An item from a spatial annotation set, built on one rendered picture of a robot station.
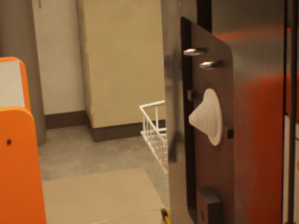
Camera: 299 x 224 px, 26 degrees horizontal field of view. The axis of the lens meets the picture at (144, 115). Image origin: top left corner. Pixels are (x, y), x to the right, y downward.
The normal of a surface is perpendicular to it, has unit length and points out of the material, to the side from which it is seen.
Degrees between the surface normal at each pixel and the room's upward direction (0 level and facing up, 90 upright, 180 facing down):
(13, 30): 90
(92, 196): 0
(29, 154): 90
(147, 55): 90
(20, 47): 90
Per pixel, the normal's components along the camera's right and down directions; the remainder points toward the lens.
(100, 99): 0.21, 0.31
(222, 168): -0.98, 0.12
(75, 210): -0.05, -0.94
